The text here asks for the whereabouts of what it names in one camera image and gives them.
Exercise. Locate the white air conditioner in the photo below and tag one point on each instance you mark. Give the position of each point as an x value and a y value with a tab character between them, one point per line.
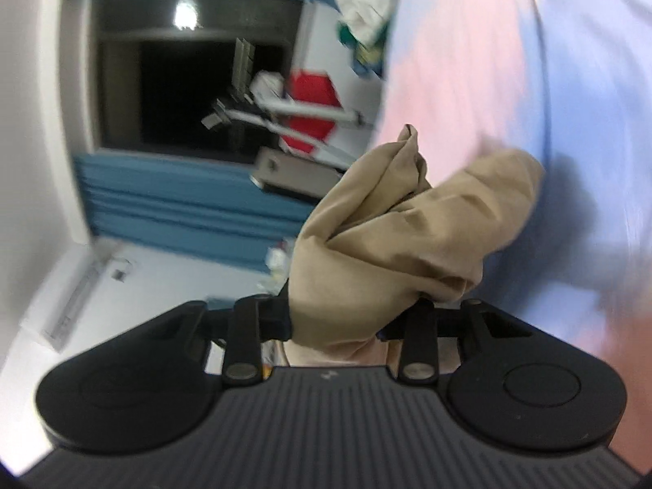
69	303

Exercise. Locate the left blue curtain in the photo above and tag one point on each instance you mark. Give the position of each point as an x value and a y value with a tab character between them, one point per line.
209	210

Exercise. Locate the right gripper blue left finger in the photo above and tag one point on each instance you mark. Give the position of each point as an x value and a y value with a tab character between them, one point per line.
254	320

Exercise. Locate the silver tripod stand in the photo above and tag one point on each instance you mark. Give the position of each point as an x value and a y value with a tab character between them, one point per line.
271	102

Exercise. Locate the tan khaki trousers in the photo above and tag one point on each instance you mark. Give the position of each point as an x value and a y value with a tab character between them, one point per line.
384	236

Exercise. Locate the pile of mixed clothes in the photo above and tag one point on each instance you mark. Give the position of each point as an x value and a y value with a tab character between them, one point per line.
363	27

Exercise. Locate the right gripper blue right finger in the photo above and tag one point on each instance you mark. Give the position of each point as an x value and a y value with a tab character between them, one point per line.
419	354

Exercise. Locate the pastel tie-dye bed sheet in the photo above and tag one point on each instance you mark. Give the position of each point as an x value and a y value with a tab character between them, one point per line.
568	81

